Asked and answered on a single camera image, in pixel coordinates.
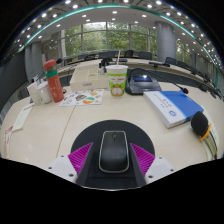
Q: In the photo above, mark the dark conference microphone unit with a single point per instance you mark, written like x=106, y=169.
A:
x=143, y=84

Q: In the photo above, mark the green printed cup with straw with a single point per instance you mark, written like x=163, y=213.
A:
x=117, y=81

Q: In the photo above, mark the red drink bottle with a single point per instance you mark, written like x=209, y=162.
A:
x=55, y=85

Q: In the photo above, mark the black computer mouse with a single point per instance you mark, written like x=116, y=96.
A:
x=114, y=151

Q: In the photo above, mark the handheld microphone with black foam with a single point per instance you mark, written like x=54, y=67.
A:
x=199, y=122

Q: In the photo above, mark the white cardboard box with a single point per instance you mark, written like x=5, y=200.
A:
x=86, y=80

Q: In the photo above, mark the ceiling lights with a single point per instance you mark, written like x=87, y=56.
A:
x=113, y=11

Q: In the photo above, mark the white paper cup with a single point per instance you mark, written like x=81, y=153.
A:
x=32, y=95

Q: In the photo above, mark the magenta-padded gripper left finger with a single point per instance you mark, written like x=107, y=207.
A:
x=61, y=165

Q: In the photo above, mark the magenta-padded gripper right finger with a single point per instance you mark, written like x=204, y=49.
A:
x=160, y=166

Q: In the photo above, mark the black mouse pad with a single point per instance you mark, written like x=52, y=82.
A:
x=113, y=126

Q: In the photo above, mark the white paper booklet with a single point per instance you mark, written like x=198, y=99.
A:
x=22, y=117

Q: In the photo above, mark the blue and white book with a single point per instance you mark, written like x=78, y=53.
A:
x=173, y=106

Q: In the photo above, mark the colourful printed flyer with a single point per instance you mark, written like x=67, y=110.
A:
x=81, y=97

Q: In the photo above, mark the curved wooden conference desk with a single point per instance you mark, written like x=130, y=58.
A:
x=140, y=63

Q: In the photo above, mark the row of dark chairs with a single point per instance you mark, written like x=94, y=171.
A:
x=143, y=54

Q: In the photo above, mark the white lidded mug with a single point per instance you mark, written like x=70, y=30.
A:
x=45, y=93

